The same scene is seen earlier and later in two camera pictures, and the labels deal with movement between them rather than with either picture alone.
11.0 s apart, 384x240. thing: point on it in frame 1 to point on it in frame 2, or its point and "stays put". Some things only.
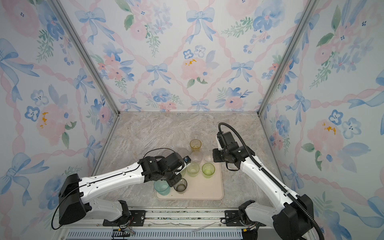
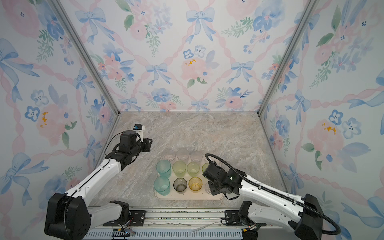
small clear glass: x=195 y=135 to x=207 y=189
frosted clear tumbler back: x=196 y=156 stays put
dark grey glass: x=181 y=186 stays put
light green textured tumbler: x=193 y=169 stays put
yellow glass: x=195 y=145 to x=195 y=184
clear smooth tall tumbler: x=183 y=152 stays put
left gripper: x=175 y=182 to x=147 y=144
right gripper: x=216 y=159 to x=213 y=191
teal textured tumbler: x=162 y=187 stays put
